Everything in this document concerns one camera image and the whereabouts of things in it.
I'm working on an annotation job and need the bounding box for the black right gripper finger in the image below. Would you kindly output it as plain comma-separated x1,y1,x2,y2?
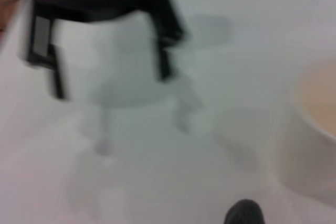
146,0,190,82
19,15,67,101

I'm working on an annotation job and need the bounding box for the white paper cup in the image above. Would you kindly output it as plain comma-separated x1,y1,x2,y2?
271,58,336,206

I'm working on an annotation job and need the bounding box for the dark blue rag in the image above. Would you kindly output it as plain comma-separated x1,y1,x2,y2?
224,199,265,224

